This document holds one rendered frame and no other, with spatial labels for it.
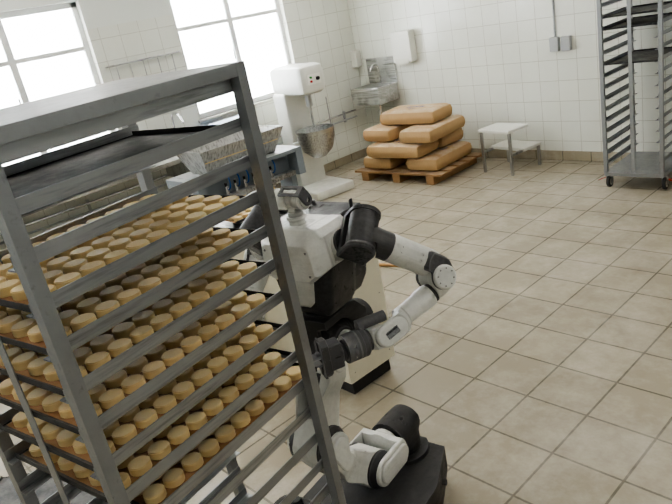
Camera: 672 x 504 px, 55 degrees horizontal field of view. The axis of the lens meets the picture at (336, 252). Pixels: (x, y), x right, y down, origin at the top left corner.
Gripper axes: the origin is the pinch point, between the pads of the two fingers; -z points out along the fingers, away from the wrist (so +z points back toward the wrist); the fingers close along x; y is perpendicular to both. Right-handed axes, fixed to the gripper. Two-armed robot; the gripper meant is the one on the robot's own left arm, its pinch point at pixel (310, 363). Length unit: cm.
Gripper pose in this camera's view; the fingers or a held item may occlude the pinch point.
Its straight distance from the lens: 190.6
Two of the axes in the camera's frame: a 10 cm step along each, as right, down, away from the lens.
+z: 8.9, -3.1, 3.3
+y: 4.1, 2.5, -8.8
